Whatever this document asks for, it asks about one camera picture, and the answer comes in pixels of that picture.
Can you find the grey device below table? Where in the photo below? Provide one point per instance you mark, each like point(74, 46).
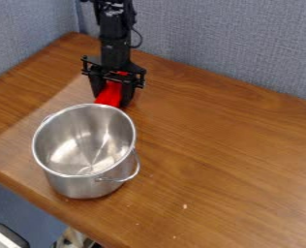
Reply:
point(11, 239)

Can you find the metal pot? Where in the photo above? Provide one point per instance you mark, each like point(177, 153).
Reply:
point(83, 147)

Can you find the white object below table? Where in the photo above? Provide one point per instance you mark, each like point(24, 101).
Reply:
point(74, 239)

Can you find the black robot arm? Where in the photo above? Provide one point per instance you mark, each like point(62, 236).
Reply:
point(119, 37)

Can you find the red rectangular block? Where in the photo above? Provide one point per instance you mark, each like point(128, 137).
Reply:
point(110, 95)

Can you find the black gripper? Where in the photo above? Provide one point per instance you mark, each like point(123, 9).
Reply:
point(130, 74)

